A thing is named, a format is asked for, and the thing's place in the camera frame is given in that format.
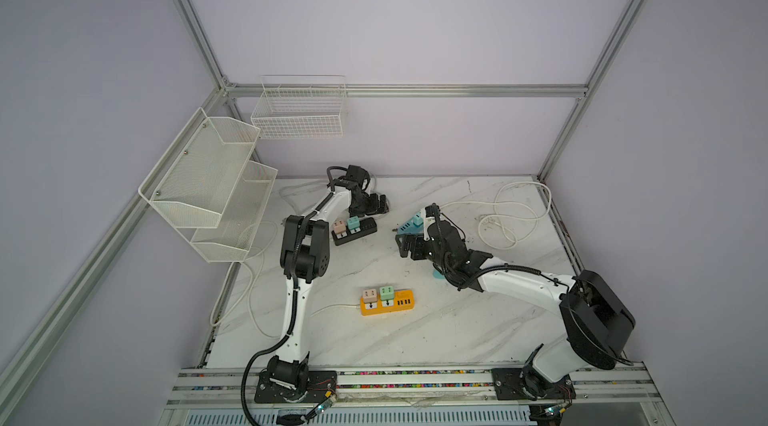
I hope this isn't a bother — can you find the teal plug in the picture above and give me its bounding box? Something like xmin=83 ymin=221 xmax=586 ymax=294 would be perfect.
xmin=347 ymin=216 xmax=360 ymax=233

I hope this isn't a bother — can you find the black power strip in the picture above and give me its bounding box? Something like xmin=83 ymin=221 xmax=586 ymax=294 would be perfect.
xmin=331 ymin=217 xmax=377 ymax=246

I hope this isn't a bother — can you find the pink plug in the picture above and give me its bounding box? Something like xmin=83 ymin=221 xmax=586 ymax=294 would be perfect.
xmin=361 ymin=288 xmax=378 ymax=304
xmin=333 ymin=220 xmax=347 ymax=236

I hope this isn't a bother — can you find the orange power strip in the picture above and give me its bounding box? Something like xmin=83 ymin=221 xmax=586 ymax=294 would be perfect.
xmin=360 ymin=290 xmax=416 ymax=317

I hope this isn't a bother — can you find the green plug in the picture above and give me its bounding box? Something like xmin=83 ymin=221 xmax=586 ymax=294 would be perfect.
xmin=379 ymin=286 xmax=395 ymax=302

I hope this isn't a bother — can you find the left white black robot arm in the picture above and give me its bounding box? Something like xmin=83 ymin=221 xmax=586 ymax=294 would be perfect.
xmin=261 ymin=165 xmax=389 ymax=395

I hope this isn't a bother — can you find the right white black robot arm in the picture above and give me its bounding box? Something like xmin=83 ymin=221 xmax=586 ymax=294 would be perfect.
xmin=395 ymin=204 xmax=636 ymax=399

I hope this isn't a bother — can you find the blue power strip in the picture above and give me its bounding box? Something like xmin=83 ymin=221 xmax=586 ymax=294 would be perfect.
xmin=397 ymin=213 xmax=424 ymax=236

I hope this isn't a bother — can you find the lower white mesh shelf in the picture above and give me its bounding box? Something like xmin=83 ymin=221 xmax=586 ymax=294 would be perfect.
xmin=191 ymin=161 xmax=278 ymax=263

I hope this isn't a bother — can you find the white mesh shelf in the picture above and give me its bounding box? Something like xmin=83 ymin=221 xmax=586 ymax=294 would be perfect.
xmin=138 ymin=109 xmax=260 ymax=229
xmin=191 ymin=161 xmax=278 ymax=263

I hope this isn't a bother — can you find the upper white mesh shelf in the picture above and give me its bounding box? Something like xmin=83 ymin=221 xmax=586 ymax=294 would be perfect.
xmin=138 ymin=109 xmax=260 ymax=229

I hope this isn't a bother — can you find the grey cable of black strip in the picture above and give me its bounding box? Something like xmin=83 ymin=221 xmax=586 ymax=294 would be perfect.
xmin=277 ymin=179 xmax=337 ymax=220

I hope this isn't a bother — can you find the white cable of blue strip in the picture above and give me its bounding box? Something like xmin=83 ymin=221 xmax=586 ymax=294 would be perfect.
xmin=437 ymin=180 xmax=553 ymax=250

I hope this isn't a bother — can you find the white cable of orange strip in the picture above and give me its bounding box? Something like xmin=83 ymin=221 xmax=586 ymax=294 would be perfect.
xmin=209 ymin=220 xmax=361 ymax=340

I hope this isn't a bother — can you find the white wire basket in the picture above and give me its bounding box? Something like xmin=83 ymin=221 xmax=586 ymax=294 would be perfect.
xmin=251 ymin=75 xmax=348 ymax=140

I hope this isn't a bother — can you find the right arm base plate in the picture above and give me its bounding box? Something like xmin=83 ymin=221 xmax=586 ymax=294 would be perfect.
xmin=491 ymin=367 xmax=575 ymax=401

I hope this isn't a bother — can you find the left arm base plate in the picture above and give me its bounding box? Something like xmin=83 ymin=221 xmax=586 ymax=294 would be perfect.
xmin=252 ymin=370 xmax=338 ymax=404

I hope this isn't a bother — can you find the aluminium mounting rail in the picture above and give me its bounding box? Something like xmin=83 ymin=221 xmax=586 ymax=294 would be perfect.
xmin=164 ymin=363 xmax=662 ymax=410

